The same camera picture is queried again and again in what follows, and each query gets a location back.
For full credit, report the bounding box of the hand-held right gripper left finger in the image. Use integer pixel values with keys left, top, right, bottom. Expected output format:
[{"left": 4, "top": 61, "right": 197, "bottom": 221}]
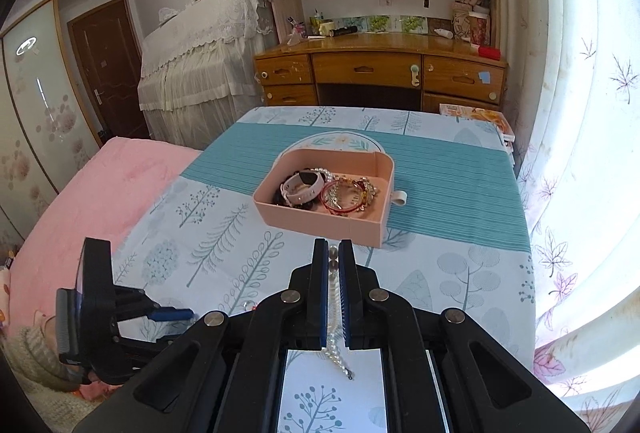
[{"left": 72, "top": 238, "right": 329, "bottom": 433}]

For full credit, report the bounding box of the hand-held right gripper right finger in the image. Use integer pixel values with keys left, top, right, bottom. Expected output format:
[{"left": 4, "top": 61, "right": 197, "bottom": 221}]
[{"left": 339, "top": 239, "right": 591, "bottom": 433}]

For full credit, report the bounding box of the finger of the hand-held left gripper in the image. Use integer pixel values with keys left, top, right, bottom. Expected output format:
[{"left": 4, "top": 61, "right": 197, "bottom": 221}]
[
  {"left": 117, "top": 335, "right": 181, "bottom": 371},
  {"left": 114, "top": 285, "right": 194, "bottom": 323}
]

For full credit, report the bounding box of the long pearl necklace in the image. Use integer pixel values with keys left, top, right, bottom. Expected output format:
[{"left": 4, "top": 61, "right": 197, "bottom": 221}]
[{"left": 320, "top": 243, "right": 358, "bottom": 382}]

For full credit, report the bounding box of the pink plastic drawer box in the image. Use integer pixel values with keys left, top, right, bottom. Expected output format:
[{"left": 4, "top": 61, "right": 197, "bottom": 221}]
[{"left": 252, "top": 148, "right": 408, "bottom": 248}]

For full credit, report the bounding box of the red string bracelet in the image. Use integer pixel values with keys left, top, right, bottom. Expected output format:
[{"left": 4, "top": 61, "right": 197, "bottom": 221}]
[{"left": 320, "top": 180, "right": 368, "bottom": 215}]

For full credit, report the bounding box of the black bead bracelet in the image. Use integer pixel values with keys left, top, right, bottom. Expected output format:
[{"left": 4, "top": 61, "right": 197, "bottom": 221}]
[{"left": 271, "top": 190, "right": 321, "bottom": 210}]

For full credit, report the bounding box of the pink smart watch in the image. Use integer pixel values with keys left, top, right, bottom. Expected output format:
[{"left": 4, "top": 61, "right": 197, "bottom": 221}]
[{"left": 280, "top": 168, "right": 326, "bottom": 208}]

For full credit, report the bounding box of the gold leaf bracelet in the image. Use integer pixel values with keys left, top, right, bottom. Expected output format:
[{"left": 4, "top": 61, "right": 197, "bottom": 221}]
[{"left": 332, "top": 176, "right": 378, "bottom": 209}]

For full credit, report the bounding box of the person's left forearm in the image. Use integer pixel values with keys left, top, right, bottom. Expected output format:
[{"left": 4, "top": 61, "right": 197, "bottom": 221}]
[{"left": 10, "top": 325, "right": 68, "bottom": 389}]

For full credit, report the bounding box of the white fringed knit cloth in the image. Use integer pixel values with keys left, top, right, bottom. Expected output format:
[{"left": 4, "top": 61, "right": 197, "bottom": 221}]
[{"left": 20, "top": 383, "right": 101, "bottom": 433}]

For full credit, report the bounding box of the pink blanket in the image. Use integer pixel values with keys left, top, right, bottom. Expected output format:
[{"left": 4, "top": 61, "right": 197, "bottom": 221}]
[{"left": 0, "top": 136, "right": 203, "bottom": 404}]

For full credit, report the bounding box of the tree print tablecloth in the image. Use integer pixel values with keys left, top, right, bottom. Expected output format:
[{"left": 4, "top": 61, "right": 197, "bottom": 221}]
[{"left": 111, "top": 106, "right": 536, "bottom": 433}]

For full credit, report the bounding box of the floral glass wardrobe door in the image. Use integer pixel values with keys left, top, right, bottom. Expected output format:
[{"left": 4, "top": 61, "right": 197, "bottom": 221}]
[{"left": 0, "top": 0, "right": 103, "bottom": 244}]

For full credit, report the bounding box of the wooden desk with drawers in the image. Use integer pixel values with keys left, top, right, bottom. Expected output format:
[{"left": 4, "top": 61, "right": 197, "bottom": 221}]
[{"left": 254, "top": 30, "right": 508, "bottom": 116}]

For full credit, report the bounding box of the brown wooden door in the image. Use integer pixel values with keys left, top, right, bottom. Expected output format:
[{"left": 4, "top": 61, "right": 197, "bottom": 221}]
[{"left": 67, "top": 0, "right": 151, "bottom": 141}]

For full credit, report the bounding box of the lace covered piano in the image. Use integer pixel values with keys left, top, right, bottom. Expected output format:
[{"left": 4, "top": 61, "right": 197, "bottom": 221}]
[{"left": 137, "top": 0, "right": 276, "bottom": 149}]

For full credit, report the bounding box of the small figurine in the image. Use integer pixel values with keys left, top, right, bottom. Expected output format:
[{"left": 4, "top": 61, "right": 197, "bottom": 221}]
[{"left": 287, "top": 16, "right": 307, "bottom": 45}]

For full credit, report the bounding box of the green picture strip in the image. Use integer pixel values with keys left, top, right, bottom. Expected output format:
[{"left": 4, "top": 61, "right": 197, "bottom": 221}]
[{"left": 330, "top": 16, "right": 431, "bottom": 34}]

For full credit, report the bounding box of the white leaf print curtain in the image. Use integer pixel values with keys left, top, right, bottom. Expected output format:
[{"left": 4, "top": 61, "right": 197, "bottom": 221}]
[{"left": 500, "top": 0, "right": 640, "bottom": 433}]

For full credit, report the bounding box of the patterned storage jar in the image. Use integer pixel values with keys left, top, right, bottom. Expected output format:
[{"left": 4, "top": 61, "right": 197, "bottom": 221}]
[{"left": 452, "top": 3, "right": 491, "bottom": 45}]

